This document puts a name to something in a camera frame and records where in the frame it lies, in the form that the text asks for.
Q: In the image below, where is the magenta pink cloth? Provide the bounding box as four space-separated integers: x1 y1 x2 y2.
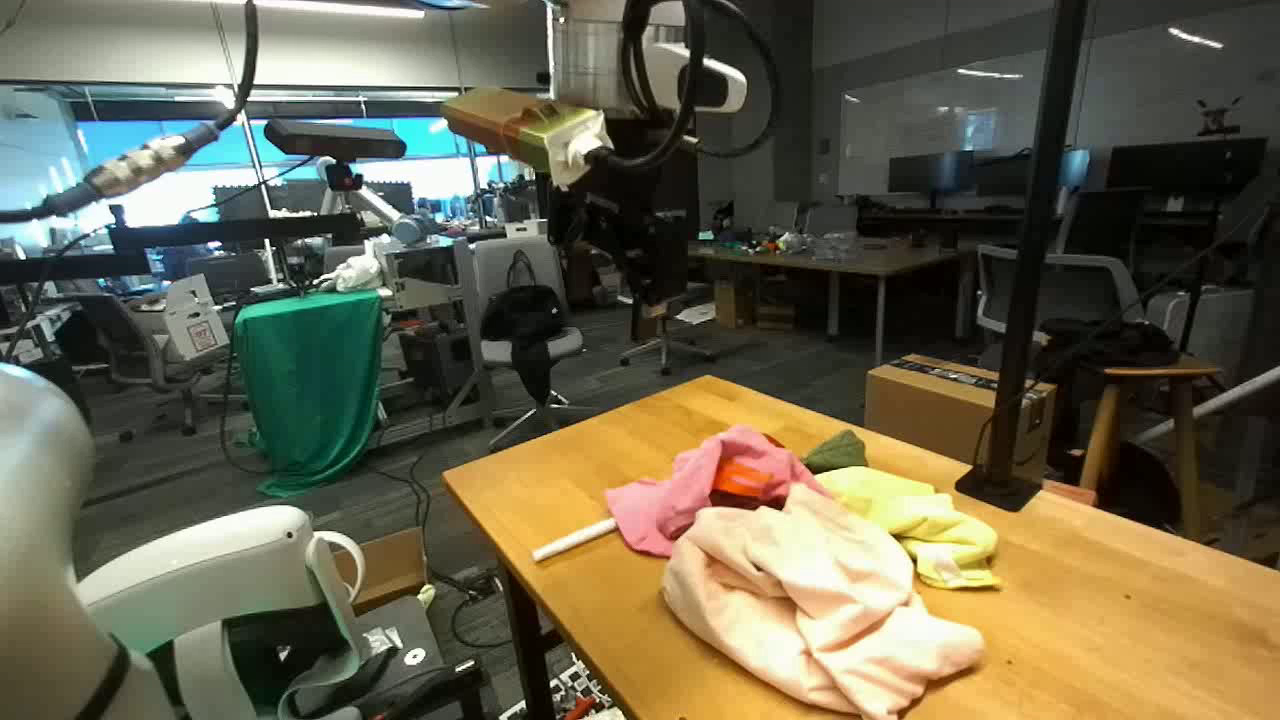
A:
606 423 817 562

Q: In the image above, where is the wooden stool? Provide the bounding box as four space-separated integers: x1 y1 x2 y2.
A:
1076 362 1223 538

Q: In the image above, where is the small brown box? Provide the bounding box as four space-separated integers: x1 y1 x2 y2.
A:
350 525 434 618

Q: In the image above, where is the black metal frame bar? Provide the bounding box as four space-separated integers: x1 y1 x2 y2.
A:
0 208 372 287

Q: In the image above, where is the white crumpled object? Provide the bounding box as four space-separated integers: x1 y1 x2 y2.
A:
318 254 392 297

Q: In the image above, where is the black stereo camera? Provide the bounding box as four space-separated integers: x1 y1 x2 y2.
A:
261 118 414 167

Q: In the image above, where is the white sign board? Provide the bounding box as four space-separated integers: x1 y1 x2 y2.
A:
157 273 234 367

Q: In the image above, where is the green draped cloth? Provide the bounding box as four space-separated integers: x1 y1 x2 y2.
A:
234 287 392 505

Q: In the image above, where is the pale peach cloth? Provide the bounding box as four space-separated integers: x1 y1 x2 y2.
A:
660 479 994 720

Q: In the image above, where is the red radish plush toy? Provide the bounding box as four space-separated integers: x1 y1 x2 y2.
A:
712 427 874 509

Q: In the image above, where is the black table leg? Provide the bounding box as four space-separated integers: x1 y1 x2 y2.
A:
502 571 560 720

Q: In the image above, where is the black box with sticker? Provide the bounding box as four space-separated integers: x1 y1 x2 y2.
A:
354 593 494 720

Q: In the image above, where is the black office chair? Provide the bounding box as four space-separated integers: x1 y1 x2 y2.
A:
478 279 594 453

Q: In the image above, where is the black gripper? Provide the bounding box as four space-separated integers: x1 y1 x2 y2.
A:
570 131 705 311

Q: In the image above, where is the cardboard box with black tape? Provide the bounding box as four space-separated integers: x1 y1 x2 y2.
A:
861 353 1062 473

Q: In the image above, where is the wooden office table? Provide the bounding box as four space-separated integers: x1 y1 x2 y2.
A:
694 236 963 366

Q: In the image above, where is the white flexible tube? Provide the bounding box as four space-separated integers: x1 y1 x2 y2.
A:
528 515 620 570

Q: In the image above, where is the wide black computer monitor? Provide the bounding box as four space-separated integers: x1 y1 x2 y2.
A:
1105 135 1272 208

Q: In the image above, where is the light yellow cloth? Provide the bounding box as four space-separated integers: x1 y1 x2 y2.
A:
813 465 1006 598

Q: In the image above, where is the black bag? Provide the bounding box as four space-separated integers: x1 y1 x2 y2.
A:
1036 318 1185 404

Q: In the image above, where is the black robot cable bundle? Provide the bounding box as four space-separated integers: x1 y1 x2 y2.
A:
0 0 786 229

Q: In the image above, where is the white office chair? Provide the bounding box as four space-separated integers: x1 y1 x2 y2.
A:
971 240 1151 345

